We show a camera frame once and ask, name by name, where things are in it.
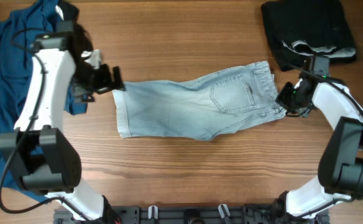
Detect light blue denim shorts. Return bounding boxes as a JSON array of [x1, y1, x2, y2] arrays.
[[113, 61, 286, 141]]

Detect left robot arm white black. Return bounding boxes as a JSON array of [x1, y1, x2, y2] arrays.
[[0, 21, 125, 223]]

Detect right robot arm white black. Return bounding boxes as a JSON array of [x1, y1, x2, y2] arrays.
[[271, 55, 363, 222]]

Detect black garment under blue shirt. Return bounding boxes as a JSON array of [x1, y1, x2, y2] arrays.
[[57, 0, 93, 52]]

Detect folded black garment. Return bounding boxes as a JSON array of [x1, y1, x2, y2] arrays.
[[260, 0, 357, 72]]

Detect dark blue shirt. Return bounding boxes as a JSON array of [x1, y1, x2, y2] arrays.
[[0, 0, 89, 203]]

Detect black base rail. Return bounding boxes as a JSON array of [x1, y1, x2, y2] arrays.
[[53, 203, 330, 224]]

